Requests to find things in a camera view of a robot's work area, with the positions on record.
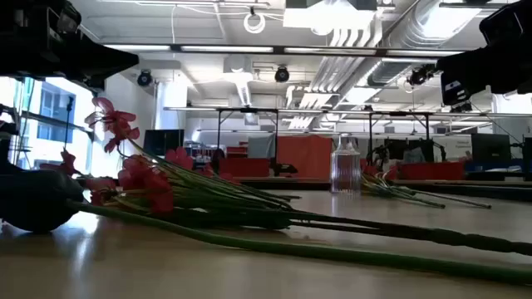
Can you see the red artificial flower spray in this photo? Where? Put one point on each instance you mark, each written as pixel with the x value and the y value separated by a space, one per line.
pixel 66 163
pixel 116 122
pixel 179 158

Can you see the green artificial plant stem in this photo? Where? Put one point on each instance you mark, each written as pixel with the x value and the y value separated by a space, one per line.
pixel 145 178

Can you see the clear glass vase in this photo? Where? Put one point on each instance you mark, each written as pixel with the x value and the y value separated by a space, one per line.
pixel 345 170

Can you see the black ceiling spot lamp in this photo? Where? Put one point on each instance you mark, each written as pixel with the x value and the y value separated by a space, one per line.
pixel 422 74
pixel 282 74
pixel 144 78

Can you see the thin black stand pole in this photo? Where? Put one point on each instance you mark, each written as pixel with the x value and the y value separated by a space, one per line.
pixel 68 120

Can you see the black computer monitor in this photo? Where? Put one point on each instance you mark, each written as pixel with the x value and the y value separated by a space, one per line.
pixel 491 147
pixel 164 142

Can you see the red low panel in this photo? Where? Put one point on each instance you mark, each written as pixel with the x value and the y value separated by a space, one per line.
pixel 245 168
pixel 432 171

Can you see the long ceiling light strip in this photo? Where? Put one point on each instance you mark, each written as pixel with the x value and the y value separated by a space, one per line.
pixel 226 49

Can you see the orange-red partition panel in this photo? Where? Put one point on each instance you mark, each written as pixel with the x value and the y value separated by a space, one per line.
pixel 305 158

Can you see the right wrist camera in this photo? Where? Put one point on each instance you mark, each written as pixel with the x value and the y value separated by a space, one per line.
pixel 503 23

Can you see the silver ceiling duct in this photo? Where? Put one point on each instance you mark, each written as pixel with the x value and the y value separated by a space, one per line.
pixel 411 25

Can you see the black metal station frame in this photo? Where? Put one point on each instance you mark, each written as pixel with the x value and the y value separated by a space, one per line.
pixel 276 137
pixel 370 133

